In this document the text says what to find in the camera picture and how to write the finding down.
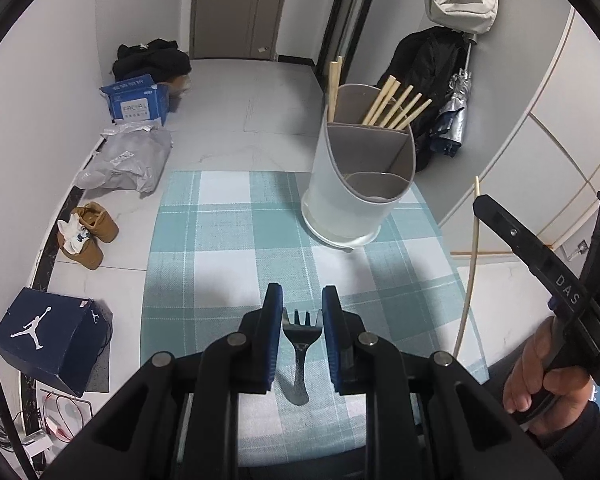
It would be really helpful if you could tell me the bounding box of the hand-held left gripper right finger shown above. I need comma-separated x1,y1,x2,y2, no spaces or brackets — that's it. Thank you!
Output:
321,286,563,480

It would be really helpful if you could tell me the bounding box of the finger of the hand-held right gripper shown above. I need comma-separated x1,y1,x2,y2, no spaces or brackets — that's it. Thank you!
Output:
472,194,563,283

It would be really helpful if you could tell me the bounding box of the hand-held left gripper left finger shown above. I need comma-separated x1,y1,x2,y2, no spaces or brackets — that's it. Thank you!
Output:
42,283,284,480

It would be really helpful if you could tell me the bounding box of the metal fork hammered handle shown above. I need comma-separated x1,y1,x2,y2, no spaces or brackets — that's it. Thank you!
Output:
281,308,324,406

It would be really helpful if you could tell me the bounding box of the pale wooden chopstick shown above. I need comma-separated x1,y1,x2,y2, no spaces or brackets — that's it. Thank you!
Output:
451,176,482,358

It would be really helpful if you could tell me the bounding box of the grey divided utensil holder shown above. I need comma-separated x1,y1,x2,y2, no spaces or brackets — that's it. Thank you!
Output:
301,84,417,250

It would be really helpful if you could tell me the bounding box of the pile of wooden chopsticks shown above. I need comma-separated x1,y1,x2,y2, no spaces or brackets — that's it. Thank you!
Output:
327,56,433,131

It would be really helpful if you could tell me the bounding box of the person's right forearm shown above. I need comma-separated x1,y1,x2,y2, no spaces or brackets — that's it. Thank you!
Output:
525,400,600,480

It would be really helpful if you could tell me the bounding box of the person's right hand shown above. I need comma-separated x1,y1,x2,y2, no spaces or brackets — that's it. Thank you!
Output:
502,317,596,436

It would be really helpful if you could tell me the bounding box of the white cabinet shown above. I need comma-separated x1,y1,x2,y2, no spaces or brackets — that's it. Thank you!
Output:
440,7,600,271

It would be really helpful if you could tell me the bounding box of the teal plaid tablecloth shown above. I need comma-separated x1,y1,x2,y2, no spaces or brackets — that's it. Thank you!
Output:
141,170,488,471

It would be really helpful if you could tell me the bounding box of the silver folded umbrella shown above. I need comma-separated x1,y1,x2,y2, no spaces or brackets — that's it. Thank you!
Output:
429,35,474,157

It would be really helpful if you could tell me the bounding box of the grey plastic mailer bag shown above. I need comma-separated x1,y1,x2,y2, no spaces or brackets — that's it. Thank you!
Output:
75,122,173,196

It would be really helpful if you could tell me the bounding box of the navy shoe box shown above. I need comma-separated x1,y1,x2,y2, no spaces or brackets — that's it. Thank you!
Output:
0,287,113,397

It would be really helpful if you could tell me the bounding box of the black door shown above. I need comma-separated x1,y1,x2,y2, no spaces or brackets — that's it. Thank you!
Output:
317,0,381,68

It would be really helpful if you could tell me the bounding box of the blue cardboard box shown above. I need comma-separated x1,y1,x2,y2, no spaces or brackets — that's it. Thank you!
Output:
99,74,173,127

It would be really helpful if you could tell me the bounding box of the black clothing pile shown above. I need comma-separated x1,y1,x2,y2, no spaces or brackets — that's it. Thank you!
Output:
111,39,192,81

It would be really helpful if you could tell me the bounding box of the grey door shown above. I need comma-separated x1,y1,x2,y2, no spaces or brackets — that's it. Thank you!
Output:
190,0,293,61

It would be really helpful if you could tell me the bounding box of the red cable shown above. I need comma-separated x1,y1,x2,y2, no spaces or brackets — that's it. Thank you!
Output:
40,392,92,433

